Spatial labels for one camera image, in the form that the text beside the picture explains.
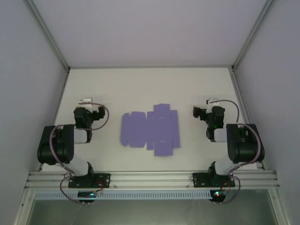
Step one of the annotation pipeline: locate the purple paper box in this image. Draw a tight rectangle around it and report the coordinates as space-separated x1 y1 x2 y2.
121 104 181 157

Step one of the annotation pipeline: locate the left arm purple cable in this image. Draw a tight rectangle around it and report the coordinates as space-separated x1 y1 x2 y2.
50 102 110 205

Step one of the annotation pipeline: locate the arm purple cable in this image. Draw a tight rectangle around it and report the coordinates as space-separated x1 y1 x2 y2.
50 102 110 205
210 99 264 205

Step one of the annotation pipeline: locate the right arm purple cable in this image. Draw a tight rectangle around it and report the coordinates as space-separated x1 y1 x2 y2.
210 99 264 205

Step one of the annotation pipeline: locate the aluminium table edge rail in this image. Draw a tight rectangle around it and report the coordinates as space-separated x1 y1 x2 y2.
37 69 71 172
229 69 267 171

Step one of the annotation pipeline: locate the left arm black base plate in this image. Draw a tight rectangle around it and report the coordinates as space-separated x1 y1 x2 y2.
68 172 111 188

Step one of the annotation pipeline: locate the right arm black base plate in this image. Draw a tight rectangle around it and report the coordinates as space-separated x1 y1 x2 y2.
192 172 236 188

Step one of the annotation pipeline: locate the wide aluminium mounting rail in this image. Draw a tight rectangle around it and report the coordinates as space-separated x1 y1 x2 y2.
24 170 281 189

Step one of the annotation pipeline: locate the aluminium corner post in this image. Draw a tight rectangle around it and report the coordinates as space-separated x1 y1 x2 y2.
231 0 276 71
23 0 71 71

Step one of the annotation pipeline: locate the light blue slotted cable duct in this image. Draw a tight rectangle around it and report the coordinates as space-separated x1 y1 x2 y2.
34 190 211 200

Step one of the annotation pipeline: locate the aluminium frame leg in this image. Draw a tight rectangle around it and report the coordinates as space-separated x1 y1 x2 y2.
11 188 36 225
269 188 292 225

